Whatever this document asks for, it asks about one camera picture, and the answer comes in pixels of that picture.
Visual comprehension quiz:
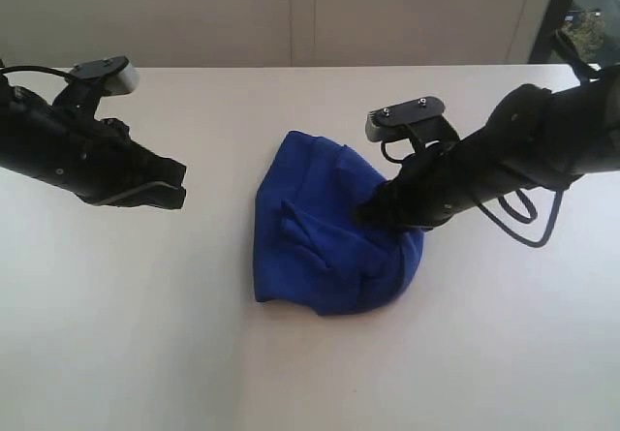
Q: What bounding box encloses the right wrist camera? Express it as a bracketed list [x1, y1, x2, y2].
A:
[365, 96, 460, 151]

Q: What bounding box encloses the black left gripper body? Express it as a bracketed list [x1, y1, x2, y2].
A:
[1, 86, 157, 203]

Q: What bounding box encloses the black left camera cable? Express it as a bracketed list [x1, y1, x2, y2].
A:
[0, 65, 78, 83]

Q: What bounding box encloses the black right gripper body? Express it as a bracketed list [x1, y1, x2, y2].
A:
[387, 126, 547, 229]

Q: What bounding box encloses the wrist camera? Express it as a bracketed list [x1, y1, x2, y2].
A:
[52, 56, 140, 115]
[365, 96, 460, 151]

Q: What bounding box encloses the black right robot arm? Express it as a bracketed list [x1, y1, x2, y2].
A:
[356, 66, 619, 230]

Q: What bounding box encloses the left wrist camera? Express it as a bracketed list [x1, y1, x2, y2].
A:
[52, 56, 140, 115]

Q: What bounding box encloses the blue microfibre towel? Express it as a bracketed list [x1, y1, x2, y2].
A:
[253, 131, 424, 316]

